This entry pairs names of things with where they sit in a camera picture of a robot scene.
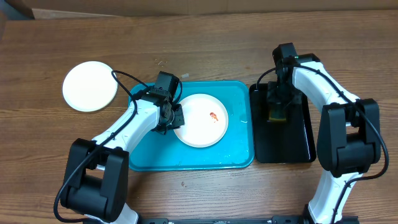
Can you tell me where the orange green sponge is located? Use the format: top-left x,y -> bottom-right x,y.
268,108 -> 287,122

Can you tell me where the white plate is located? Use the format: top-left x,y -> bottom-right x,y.
62,61 -> 118,112
174,93 -> 229,148

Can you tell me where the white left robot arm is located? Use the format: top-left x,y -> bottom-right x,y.
53,86 -> 184,223

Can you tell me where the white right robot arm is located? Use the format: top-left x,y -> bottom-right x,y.
267,52 -> 388,223

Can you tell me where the turquoise plastic tray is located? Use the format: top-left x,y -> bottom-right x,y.
129,80 -> 254,172

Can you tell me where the black water tray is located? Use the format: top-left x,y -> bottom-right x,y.
249,83 -> 317,163

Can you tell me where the brown cardboard backboard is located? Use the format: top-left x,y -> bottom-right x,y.
1,0 -> 397,18

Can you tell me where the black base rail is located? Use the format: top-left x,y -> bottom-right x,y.
141,215 -> 360,224

